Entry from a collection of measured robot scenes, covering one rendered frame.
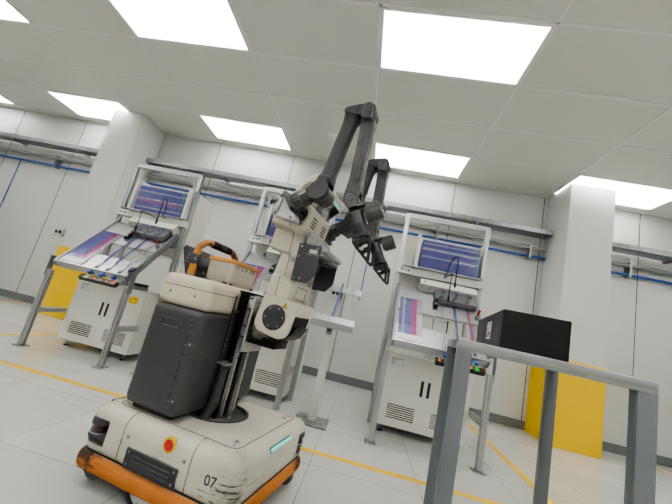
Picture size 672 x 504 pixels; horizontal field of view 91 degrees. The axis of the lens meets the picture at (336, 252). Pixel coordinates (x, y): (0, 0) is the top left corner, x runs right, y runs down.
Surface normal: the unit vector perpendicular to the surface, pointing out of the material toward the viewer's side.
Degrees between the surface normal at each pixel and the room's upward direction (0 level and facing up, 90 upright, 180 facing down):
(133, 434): 90
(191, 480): 90
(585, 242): 90
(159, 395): 90
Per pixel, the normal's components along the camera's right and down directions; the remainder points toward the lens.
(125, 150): -0.08, -0.22
